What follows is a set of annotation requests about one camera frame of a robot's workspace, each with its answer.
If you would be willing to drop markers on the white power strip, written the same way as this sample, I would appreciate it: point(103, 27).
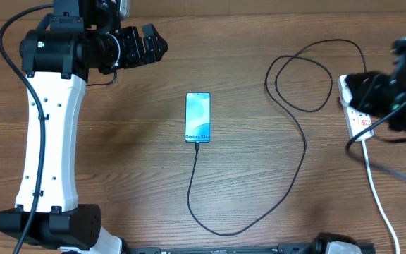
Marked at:
point(356, 121)

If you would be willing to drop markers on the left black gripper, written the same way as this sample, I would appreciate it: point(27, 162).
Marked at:
point(137, 57)

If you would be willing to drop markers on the blue Galaxy smartphone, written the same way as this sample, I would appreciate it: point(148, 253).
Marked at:
point(198, 117)

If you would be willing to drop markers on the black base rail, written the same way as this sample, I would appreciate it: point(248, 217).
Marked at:
point(283, 248)

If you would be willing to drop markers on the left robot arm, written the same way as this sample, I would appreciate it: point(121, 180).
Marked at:
point(57, 56)

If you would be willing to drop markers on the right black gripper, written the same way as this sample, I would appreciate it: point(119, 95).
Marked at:
point(366, 85)

